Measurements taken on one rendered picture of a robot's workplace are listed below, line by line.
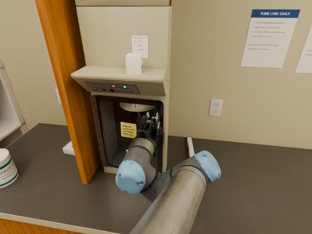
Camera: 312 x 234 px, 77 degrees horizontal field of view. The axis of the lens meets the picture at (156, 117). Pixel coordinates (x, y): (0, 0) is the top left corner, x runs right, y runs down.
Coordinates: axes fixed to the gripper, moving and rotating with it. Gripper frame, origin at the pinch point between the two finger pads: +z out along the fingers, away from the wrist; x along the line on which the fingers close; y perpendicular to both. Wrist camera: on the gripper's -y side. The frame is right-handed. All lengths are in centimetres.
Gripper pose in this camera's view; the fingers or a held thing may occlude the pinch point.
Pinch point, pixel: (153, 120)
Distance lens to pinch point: 79.9
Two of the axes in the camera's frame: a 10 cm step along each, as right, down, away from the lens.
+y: 0.0, -8.7, -4.9
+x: -9.9, -0.8, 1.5
